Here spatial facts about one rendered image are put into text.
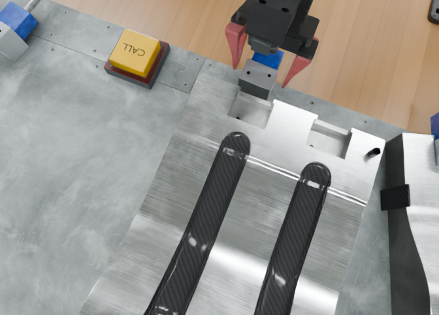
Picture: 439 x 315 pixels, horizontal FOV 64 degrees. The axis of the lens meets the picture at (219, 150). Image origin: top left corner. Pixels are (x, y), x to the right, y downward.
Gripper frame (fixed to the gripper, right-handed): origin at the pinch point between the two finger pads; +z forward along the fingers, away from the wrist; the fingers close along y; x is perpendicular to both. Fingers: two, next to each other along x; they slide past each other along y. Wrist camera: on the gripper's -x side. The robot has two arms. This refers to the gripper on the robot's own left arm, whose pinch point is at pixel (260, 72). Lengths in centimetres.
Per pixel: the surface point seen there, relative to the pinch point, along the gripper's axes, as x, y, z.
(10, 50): -8.6, -38.4, 7.4
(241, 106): -6.8, -0.4, 1.9
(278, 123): -9.3, 5.3, 0.2
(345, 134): -6.3, 14.1, 0.2
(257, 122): -8.0, 2.6, 2.5
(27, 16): -4.4, -37.8, 3.2
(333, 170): -12.1, 13.9, 1.8
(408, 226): -12.3, 25.9, 5.6
